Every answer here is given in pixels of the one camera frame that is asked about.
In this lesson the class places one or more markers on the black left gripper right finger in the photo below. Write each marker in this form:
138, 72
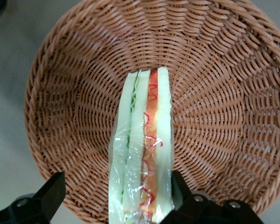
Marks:
200, 210

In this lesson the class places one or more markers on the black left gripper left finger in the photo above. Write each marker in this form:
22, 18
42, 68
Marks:
46, 203

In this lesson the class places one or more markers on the triangle sandwich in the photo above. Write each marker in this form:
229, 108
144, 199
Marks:
140, 140

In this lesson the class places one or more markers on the brown round wicker basket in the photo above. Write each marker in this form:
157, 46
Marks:
212, 93

